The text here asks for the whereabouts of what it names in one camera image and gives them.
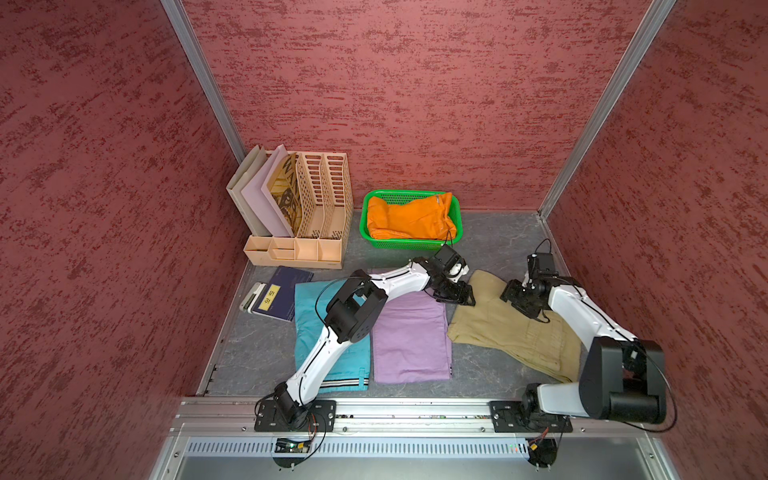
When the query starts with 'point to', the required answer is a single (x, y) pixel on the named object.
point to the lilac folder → (259, 203)
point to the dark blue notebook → (276, 298)
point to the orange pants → (428, 217)
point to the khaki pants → (547, 345)
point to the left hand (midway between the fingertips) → (465, 306)
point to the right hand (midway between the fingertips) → (507, 303)
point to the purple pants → (411, 340)
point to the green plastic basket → (399, 244)
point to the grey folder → (248, 170)
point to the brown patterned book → (285, 191)
